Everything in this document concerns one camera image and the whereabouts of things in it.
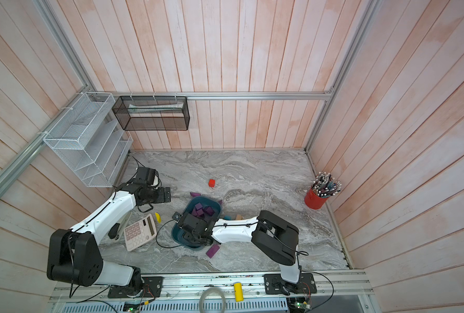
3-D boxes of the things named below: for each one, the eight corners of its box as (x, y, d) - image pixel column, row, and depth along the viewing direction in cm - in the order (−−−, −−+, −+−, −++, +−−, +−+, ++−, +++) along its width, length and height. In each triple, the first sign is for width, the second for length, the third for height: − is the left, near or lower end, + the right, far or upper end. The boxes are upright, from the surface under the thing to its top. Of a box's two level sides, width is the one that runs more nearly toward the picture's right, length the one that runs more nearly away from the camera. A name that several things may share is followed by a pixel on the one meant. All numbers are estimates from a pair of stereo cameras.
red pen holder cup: (302, 207, 98) (315, 187, 83) (306, 190, 104) (319, 169, 90) (323, 215, 95) (340, 196, 80) (326, 197, 101) (342, 176, 87)
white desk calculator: (130, 251, 83) (127, 249, 81) (123, 232, 89) (120, 229, 86) (160, 233, 88) (158, 230, 86) (152, 216, 94) (150, 213, 91)
